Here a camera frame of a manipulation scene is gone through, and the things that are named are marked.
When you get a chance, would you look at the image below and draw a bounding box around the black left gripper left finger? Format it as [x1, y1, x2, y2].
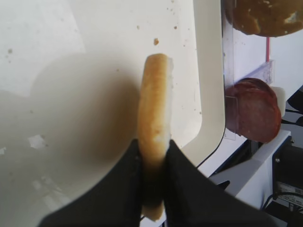
[39, 140, 143, 227]

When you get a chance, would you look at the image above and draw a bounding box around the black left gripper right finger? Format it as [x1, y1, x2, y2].
[164, 140, 282, 227]

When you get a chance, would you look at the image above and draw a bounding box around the bun slice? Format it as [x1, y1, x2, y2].
[137, 53, 173, 221]

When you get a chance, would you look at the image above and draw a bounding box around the red meat patty stack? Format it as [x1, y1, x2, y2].
[225, 78, 281, 143]

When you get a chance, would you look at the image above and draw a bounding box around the white stopper block meat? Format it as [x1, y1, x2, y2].
[271, 87, 286, 117]

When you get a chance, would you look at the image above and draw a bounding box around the white metal tray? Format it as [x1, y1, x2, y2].
[0, 0, 225, 227]

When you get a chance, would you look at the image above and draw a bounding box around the clear holder lower right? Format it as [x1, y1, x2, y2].
[236, 60, 275, 85]

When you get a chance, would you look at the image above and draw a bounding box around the right red tape strip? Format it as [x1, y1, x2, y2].
[266, 37, 270, 62]

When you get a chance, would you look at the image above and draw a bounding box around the top burger bun front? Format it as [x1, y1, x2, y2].
[223, 0, 303, 37]

